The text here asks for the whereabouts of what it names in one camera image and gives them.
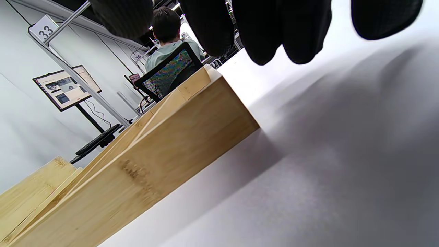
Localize person's right hand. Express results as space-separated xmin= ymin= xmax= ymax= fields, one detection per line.
xmin=89 ymin=0 xmax=424 ymax=66

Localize black monitor stand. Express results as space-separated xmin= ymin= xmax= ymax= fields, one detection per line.
xmin=75 ymin=103 xmax=115 ymax=146

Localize light wooden box lid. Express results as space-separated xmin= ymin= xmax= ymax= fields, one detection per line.
xmin=0 ymin=156 xmax=83 ymax=242

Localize silver metal bar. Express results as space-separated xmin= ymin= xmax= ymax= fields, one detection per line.
xmin=117 ymin=91 xmax=138 ymax=119

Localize black monitor cable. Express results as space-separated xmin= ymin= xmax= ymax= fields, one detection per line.
xmin=84 ymin=99 xmax=112 ymax=128

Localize black mesh office chair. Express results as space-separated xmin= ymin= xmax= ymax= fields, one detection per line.
xmin=134 ymin=42 xmax=203 ymax=103

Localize black keyboard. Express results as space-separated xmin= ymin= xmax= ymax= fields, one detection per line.
xmin=75 ymin=123 xmax=122 ymax=155

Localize aluminium frame post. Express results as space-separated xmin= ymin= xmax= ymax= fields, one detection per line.
xmin=27 ymin=27 xmax=130 ymax=128

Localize black computer monitor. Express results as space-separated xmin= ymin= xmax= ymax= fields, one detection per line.
xmin=33 ymin=64 xmax=102 ymax=112

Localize black keyboard tray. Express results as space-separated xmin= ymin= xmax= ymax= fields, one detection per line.
xmin=70 ymin=136 xmax=115 ymax=164

